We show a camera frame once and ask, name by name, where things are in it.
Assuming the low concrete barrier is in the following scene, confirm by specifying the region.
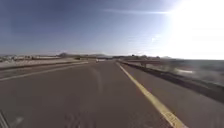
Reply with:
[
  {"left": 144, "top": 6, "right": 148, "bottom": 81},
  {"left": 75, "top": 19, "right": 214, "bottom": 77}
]
[{"left": 118, "top": 60, "right": 224, "bottom": 104}]

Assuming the pale dirt verge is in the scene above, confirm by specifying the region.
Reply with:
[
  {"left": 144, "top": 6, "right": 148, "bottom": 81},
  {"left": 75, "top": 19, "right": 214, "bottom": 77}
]
[{"left": 0, "top": 57, "right": 88, "bottom": 70}]

